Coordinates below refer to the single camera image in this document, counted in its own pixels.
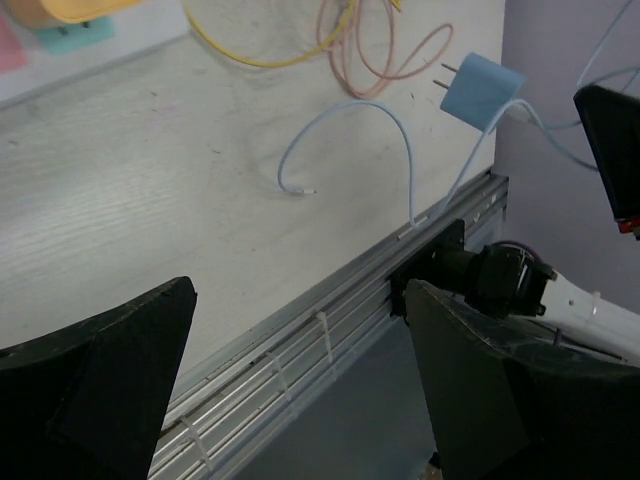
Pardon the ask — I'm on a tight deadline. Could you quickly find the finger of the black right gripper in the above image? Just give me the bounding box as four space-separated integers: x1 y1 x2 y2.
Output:
574 84 639 233

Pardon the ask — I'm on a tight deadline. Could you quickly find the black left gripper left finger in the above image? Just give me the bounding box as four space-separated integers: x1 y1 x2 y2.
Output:
1 276 197 479

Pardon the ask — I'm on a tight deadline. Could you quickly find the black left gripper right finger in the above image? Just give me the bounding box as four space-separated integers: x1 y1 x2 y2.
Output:
404 280 639 479

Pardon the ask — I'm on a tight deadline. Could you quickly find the blue charger plug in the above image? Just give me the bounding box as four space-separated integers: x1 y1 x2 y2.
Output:
433 53 526 131

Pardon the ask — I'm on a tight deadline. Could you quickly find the white colourful power strip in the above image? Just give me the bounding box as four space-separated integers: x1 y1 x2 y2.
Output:
1 1 189 108

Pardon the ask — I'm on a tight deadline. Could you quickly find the yellow charger plug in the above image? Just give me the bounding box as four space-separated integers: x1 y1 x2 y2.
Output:
41 0 141 23

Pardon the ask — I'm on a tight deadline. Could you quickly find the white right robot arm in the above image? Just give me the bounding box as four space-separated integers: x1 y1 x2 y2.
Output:
539 84 639 367

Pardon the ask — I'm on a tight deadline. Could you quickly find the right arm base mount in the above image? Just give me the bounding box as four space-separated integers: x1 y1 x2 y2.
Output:
389 220 557 319

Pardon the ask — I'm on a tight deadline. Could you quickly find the aluminium rail frame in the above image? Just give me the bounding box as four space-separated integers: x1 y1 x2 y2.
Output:
149 172 508 479

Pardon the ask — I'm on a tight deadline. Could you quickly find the pink charger cable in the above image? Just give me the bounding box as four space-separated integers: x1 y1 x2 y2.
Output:
317 0 455 99

